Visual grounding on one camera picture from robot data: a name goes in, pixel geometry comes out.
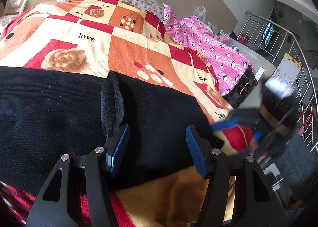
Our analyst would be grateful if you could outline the metal stair railing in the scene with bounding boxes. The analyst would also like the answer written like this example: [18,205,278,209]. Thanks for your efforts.
[236,11,317,154]

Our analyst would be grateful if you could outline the plastic bag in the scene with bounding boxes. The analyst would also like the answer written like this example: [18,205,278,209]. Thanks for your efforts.
[194,6,206,23]

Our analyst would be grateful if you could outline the wall calendar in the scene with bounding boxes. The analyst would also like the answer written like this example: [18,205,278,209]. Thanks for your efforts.
[272,53,301,88]

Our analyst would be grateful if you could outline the black storage crate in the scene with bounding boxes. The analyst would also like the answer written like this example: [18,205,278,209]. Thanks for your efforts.
[223,66,258,109]

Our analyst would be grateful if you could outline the pink penguin quilt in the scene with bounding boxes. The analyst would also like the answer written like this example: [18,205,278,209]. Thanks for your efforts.
[163,4,252,96]

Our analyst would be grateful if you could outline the orange red patchwork blanket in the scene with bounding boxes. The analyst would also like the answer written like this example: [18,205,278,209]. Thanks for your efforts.
[0,0,254,227]

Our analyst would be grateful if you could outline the black knit pants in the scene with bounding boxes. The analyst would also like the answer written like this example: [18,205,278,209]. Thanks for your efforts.
[1,67,223,194]

